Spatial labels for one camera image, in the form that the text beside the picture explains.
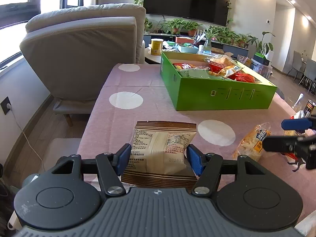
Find small red white snack packet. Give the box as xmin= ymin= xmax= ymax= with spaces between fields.
xmin=282 ymin=153 xmax=306 ymax=172

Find orange bread packet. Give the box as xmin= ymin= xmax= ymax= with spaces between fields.
xmin=232 ymin=122 xmax=271 ymax=162

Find brown beige snack bag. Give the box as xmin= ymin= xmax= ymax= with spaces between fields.
xmin=121 ymin=121 xmax=197 ymax=189

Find shiny red snack bag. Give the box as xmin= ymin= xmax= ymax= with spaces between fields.
xmin=228 ymin=72 xmax=256 ymax=84

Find pale green snack bag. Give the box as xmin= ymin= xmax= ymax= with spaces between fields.
xmin=178 ymin=68 xmax=222 ymax=80

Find red yellow snack bag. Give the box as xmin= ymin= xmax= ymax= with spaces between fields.
xmin=208 ymin=64 xmax=243 ymax=77

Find black yellow drink can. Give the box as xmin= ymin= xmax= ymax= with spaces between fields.
xmin=303 ymin=100 xmax=316 ymax=117

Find grey dining chair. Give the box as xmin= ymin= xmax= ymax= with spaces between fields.
xmin=287 ymin=51 xmax=305 ymax=81

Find pink polka dot tablecloth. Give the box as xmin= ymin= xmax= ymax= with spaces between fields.
xmin=76 ymin=63 xmax=316 ymax=225

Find green cardboard box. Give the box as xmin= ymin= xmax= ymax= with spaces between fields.
xmin=160 ymin=52 xmax=277 ymax=111

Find glass vase with plant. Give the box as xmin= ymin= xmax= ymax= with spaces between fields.
xmin=203 ymin=28 xmax=213 ymax=52

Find light blue snack bowl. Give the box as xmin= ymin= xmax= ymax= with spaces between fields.
xmin=177 ymin=43 xmax=199 ymax=54

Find beige sofa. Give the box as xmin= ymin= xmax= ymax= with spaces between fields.
xmin=19 ymin=3 xmax=147 ymax=102

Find white round coffee table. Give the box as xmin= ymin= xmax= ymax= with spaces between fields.
xmin=144 ymin=47 xmax=161 ymax=64

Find dark tv console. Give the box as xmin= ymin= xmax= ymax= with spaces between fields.
xmin=143 ymin=32 xmax=250 ymax=57

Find yellow canister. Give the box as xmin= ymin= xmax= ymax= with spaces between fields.
xmin=150 ymin=39 xmax=164 ymax=56

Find wall power socket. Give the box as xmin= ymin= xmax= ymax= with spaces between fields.
xmin=1 ymin=96 xmax=11 ymax=115

